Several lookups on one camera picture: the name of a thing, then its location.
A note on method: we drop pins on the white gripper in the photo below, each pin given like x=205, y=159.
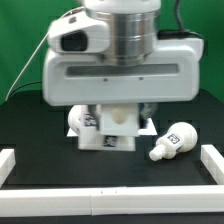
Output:
x=117, y=61

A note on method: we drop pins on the white lamp base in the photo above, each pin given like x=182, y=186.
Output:
x=118, y=128

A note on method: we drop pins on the white lamp bulb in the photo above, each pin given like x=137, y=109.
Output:
x=180, y=137

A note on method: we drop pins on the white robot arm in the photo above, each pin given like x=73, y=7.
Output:
x=115, y=8

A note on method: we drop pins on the white lamp shade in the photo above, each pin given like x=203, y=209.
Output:
x=83, y=116

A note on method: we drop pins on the white marker sheet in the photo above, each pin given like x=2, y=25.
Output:
x=149, y=130

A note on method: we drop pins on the white left border block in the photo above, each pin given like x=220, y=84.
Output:
x=7, y=163

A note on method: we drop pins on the white border block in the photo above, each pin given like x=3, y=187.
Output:
x=214, y=162
x=7, y=163

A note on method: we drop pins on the white right border block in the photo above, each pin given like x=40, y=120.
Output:
x=214, y=162

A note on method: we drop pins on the white front border rail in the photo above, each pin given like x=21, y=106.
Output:
x=111, y=201

